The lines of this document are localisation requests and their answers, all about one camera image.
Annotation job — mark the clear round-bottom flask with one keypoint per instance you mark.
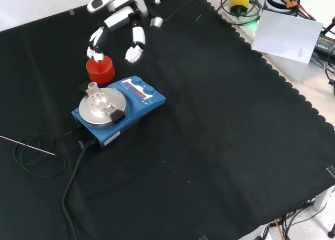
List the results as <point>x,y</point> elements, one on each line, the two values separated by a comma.
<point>98,99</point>

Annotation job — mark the red ribbed plastic cup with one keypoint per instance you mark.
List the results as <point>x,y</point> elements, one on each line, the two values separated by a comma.
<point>104,76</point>

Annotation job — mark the yellow stop button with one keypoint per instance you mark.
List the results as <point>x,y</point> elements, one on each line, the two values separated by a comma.
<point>239,1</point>

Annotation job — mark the pale translucent board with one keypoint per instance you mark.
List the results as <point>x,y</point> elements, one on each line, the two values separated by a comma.
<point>301,72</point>

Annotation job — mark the white table leg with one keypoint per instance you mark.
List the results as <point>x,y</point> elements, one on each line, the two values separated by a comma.
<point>321,199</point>

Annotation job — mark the heater with blue base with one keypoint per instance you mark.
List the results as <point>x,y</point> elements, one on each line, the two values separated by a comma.
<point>154,98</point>

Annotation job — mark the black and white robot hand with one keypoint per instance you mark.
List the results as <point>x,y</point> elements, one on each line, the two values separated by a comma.
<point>119,21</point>

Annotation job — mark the thin metal probe rod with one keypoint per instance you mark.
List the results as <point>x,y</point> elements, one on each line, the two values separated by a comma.
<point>26,144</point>

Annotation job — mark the black power adapter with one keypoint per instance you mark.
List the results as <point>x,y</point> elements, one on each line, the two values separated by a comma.
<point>324,43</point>

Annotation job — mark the white paper sheet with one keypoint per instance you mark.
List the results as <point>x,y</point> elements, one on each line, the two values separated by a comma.
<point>285,35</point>

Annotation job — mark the small clear tape piece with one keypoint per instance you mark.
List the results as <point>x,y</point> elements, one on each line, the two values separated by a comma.
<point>331,171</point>
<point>71,12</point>

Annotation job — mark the black bench cloth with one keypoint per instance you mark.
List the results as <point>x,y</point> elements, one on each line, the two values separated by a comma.
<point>209,119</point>

